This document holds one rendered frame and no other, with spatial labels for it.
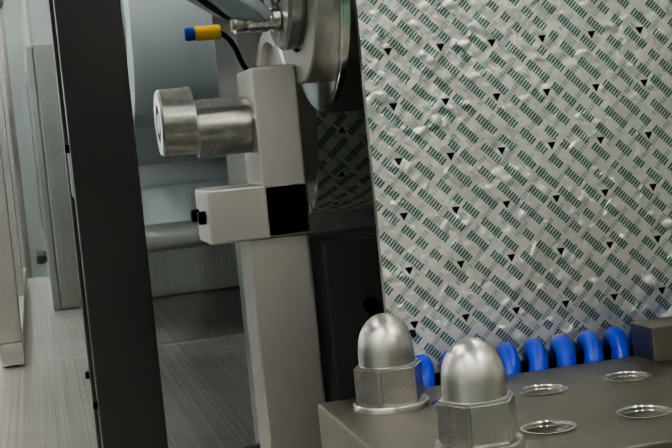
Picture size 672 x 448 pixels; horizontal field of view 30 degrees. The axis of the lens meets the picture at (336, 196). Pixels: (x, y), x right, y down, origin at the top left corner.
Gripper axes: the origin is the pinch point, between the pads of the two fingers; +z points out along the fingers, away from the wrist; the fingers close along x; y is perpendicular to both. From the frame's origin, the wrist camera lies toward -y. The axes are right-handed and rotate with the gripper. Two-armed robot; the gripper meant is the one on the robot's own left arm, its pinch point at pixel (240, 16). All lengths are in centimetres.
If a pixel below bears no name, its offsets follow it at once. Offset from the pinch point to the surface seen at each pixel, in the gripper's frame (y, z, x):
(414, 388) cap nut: -12.2, 15.5, -13.7
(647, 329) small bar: -3.1, 25.4, -11.2
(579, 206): 1.3, 20.9, -5.6
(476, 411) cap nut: -11.8, 14.8, -23.3
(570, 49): 8.2, 15.6, -5.6
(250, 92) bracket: -2.9, 3.1, 2.2
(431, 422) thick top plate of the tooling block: -13.1, 16.0, -16.7
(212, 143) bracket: -6.5, 3.0, 2.8
